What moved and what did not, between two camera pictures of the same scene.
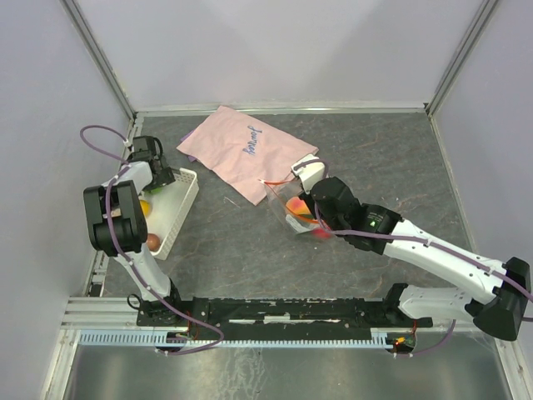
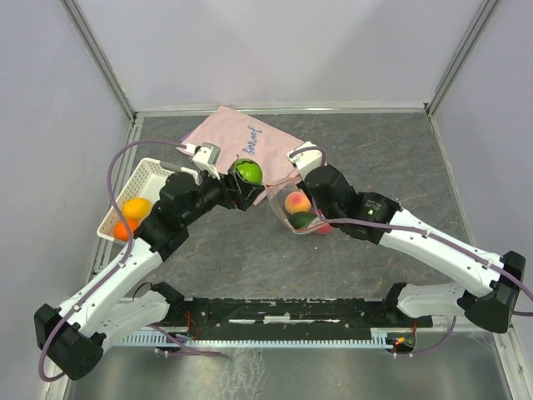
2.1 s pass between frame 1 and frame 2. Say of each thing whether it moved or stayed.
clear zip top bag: stayed
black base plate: stayed
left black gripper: moved
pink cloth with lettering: stayed
